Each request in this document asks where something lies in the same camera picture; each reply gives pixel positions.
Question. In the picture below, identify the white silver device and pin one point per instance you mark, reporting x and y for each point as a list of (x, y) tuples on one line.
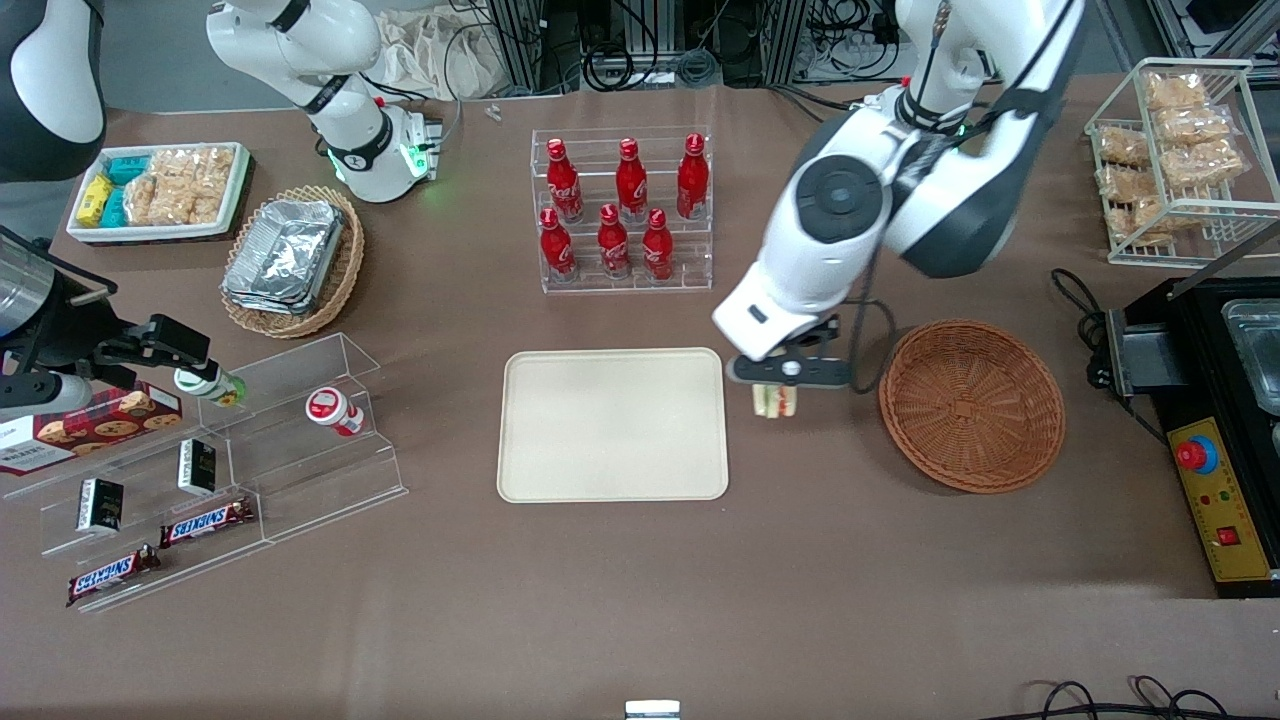
[(652, 710)]

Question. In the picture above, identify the teal snack packet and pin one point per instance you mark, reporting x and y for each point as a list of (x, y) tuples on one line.
[(127, 169), (114, 208)]

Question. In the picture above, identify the yellow snack packet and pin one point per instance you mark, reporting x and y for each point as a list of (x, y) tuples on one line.
[(94, 200)]

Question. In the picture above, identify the clear acrylic bottle rack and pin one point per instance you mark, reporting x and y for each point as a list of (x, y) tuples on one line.
[(690, 255)]

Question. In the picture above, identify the small black box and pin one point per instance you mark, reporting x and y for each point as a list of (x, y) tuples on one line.
[(100, 505), (197, 467)]

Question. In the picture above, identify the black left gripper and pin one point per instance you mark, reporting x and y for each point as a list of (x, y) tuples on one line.
[(819, 332)]

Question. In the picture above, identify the black yellow control box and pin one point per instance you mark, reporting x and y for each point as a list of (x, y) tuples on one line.
[(1225, 500)]

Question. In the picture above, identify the beige cloth bag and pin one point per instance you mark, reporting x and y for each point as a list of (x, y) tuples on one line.
[(430, 55)]

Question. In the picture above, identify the snickers chocolate bar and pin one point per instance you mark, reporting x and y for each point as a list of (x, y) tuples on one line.
[(112, 574), (208, 521)]

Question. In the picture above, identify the red chocolate cookie box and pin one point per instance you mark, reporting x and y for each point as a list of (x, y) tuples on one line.
[(100, 425)]

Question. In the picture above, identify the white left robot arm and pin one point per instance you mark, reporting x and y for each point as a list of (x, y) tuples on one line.
[(830, 250)]

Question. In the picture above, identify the aluminium foil tray stack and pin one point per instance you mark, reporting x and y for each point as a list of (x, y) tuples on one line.
[(285, 255)]

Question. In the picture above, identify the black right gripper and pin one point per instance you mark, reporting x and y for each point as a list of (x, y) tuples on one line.
[(62, 325)]

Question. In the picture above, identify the red white small bottle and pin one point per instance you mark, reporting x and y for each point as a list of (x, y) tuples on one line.
[(335, 410)]

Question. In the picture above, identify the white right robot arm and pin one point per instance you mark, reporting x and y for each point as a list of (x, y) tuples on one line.
[(350, 60)]

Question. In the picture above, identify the beige plastic tray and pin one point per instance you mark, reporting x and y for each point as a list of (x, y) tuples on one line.
[(612, 425)]

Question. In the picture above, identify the rice cracker bag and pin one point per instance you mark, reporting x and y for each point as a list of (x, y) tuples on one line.
[(195, 162), (1205, 163), (1175, 92), (1124, 147), (1130, 222), (1125, 184), (195, 200), (143, 200), (1192, 125)]

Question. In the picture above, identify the white rectangular snack tray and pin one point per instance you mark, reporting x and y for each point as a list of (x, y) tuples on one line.
[(160, 233)]

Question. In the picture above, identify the black grey power box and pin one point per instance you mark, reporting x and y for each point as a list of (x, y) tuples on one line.
[(1150, 360)]

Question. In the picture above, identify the clear glass pan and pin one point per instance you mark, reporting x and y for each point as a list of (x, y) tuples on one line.
[(1255, 355)]

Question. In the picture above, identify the red cola bottle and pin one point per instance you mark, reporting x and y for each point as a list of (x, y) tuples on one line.
[(563, 185), (692, 185), (631, 185), (657, 250), (613, 248), (556, 250)]

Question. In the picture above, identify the clear acrylic step shelf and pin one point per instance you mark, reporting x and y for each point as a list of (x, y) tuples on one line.
[(330, 480), (150, 510)]

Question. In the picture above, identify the brown wicker basket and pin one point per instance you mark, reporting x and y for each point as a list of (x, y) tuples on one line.
[(970, 405)]

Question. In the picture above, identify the light wicker basket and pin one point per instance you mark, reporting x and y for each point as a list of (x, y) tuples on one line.
[(345, 270)]

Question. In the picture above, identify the triangular sandwich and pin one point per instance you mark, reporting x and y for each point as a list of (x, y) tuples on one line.
[(775, 402)]

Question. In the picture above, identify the green label small bottle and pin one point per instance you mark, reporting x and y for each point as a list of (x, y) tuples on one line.
[(215, 387)]

